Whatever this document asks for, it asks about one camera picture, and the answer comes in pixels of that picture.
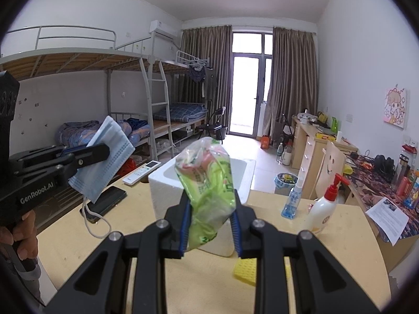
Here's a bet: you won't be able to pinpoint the black folding chair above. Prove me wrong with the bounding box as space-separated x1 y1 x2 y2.
196 106 227 144

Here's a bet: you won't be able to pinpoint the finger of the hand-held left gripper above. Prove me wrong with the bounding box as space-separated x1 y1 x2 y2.
9 145 89 167
11 142 110 185

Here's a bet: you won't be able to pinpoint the cartoon wall poster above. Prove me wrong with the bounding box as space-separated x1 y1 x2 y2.
383 87 408 129

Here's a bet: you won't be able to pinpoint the round trash bin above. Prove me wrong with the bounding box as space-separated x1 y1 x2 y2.
274 172 299 197

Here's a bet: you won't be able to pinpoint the dark hanging clothes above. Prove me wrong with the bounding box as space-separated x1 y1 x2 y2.
187 64 217 102

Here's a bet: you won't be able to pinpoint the blue face mask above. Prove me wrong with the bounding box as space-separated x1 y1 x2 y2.
69 115 136 239

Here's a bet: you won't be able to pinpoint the printed paper sheet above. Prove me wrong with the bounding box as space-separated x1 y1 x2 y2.
365 197 410 246

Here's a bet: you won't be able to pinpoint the group of toiletry bottles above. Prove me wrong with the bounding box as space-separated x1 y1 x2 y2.
391 150 419 210

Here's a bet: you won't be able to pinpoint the black smartphone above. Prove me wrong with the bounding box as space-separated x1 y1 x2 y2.
83 186 128 216

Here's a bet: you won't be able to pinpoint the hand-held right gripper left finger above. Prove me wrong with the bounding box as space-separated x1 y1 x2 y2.
42 198 192 314

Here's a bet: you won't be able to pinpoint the red plastic bag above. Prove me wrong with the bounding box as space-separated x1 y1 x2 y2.
118 159 136 177

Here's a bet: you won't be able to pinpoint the white foam box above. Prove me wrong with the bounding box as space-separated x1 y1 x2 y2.
148 157 256 257

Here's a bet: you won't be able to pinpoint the white air conditioner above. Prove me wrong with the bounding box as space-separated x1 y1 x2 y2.
150 20 179 38

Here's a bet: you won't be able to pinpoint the wooden desk with mat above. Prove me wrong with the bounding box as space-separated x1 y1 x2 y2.
340 150 419 272

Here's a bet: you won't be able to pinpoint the white remote control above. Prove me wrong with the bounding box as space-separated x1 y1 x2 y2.
122 160 162 185

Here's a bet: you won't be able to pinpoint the brown curtain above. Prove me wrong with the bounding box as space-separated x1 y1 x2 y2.
263 26 317 138
181 25 234 134

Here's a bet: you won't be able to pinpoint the folded blue plaid quilt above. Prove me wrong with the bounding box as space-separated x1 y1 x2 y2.
153 102 209 122

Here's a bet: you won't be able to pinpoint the wooden smiley face chair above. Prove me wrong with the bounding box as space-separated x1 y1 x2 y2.
314 140 347 200

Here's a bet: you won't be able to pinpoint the yellow sponge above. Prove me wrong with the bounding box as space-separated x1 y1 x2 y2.
233 258 257 287

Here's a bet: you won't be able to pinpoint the person's left forearm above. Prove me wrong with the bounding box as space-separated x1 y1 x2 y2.
0 252 45 306

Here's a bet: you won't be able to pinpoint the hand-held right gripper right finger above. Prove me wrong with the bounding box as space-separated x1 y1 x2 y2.
229 198 382 314

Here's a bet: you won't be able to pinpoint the glass balcony door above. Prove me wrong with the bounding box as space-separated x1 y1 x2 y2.
229 32 274 136

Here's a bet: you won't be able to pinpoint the white lotion pump bottle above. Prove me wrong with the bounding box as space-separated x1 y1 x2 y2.
306 173 350 235

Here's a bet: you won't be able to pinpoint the wooden desk with drawers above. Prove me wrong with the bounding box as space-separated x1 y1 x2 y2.
291 116 359 171

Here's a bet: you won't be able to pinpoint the green plastic snack bag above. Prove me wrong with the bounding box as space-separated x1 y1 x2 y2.
174 137 237 252

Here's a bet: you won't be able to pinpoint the grey metal bunk bed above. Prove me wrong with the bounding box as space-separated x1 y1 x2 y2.
149 51 217 151
0 25 171 171

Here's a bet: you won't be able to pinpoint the person's left hand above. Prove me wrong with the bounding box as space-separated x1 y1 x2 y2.
0 210 37 263

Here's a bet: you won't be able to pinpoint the blue spray bottle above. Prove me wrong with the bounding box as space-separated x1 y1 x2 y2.
282 177 305 219

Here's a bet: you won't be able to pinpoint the black headphones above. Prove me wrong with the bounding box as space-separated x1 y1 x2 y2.
373 154 396 173

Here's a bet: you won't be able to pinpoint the printed desk mat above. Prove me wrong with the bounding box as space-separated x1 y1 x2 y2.
347 155 419 239

